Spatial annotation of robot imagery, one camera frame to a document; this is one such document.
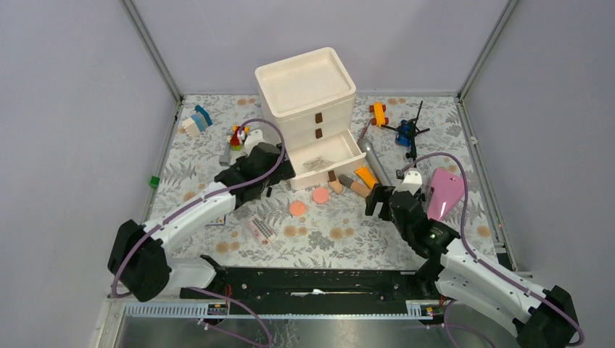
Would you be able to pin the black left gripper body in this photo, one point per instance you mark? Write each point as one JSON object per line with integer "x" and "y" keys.
{"x": 283, "y": 172}

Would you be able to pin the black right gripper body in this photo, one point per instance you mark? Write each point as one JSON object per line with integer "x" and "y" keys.
{"x": 406, "y": 233}

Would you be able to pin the clear bag with tweezers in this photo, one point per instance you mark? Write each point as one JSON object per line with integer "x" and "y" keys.
{"x": 317, "y": 163}

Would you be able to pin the white drawer organizer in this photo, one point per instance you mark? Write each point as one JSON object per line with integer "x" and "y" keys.
{"x": 310, "y": 98}

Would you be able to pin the false eyelash box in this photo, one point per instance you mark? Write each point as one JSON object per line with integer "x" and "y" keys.
{"x": 261, "y": 231}

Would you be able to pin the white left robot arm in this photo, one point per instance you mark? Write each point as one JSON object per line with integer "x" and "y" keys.
{"x": 139, "y": 259}

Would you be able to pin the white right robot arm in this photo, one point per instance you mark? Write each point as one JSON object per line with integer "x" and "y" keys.
{"x": 533, "y": 315}

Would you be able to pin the beige makeup sponge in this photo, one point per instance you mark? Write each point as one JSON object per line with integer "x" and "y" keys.
{"x": 336, "y": 186}

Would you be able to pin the pink round makeup puff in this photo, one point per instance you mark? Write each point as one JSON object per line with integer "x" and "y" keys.
{"x": 320, "y": 195}

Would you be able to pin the orange round makeup puff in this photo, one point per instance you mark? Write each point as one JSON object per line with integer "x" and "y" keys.
{"x": 297, "y": 208}

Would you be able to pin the beige foundation bottle grey cap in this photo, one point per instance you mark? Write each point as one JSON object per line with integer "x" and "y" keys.
{"x": 354, "y": 186}

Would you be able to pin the orange white cream tube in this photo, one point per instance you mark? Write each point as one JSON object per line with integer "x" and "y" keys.
{"x": 367, "y": 177}

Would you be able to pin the red green white brick toy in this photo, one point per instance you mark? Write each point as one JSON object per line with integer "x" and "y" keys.
{"x": 237, "y": 137}

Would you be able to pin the grey brick pillar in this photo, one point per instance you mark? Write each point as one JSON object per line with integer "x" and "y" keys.
{"x": 226, "y": 158}

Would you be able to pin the silver toy microphone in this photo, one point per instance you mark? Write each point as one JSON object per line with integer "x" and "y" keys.
{"x": 372, "y": 159}

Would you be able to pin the pink plastic scoop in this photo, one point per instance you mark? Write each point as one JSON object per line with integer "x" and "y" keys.
{"x": 445, "y": 191}

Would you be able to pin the blue toy brick car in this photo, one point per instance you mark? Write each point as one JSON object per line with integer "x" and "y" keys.
{"x": 403, "y": 130}

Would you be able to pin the red lip gloss tube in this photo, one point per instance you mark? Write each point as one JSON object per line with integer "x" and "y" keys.
{"x": 364, "y": 130}

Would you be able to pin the blue white stacked bricks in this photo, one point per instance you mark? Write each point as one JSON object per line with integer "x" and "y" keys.
{"x": 197, "y": 123}

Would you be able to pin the yellow red toy brick car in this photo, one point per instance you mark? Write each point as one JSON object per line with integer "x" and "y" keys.
{"x": 378, "y": 117}

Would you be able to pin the green small cube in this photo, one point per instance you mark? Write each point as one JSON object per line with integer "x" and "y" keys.
{"x": 154, "y": 182}

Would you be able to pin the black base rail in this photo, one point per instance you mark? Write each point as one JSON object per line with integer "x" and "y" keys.
{"x": 307, "y": 291}

